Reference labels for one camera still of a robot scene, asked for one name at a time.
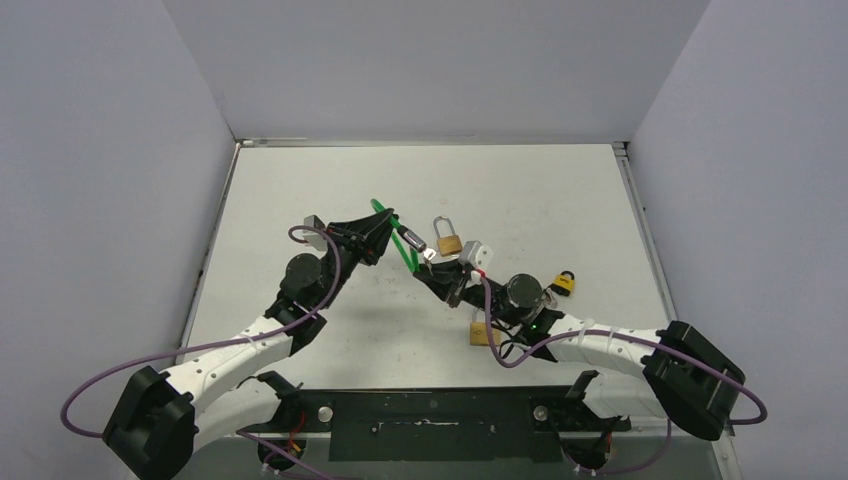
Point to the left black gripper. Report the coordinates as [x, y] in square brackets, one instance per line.
[352, 235]

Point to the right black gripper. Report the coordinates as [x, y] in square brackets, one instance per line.
[460, 285]

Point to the cable lock keys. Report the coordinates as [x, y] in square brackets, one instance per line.
[428, 254]

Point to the brass padlock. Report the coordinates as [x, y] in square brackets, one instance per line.
[478, 335]
[447, 240]

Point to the green cable lock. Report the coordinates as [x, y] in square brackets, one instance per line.
[409, 255]

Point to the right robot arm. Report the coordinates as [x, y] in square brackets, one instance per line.
[673, 372]

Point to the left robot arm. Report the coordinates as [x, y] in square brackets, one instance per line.
[163, 417]

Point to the yellow padlock keys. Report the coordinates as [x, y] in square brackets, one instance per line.
[549, 300]

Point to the yellow black padlock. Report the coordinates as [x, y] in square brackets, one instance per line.
[563, 284]

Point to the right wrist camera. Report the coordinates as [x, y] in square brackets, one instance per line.
[476, 255]

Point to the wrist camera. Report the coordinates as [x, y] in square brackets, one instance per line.
[476, 255]
[313, 234]

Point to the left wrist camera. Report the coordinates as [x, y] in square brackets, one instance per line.
[313, 234]

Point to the black base frame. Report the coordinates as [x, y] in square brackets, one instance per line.
[539, 424]

